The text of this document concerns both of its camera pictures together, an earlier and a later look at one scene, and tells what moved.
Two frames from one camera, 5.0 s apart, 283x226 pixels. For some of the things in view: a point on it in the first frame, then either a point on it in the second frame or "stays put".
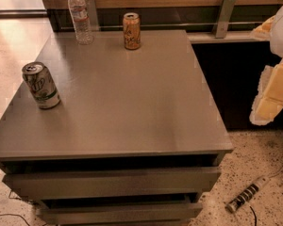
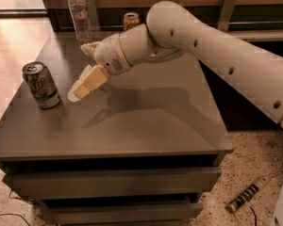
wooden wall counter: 192,8 stays put
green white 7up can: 41,85 stays put
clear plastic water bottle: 84,32 stays put
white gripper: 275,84 → 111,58
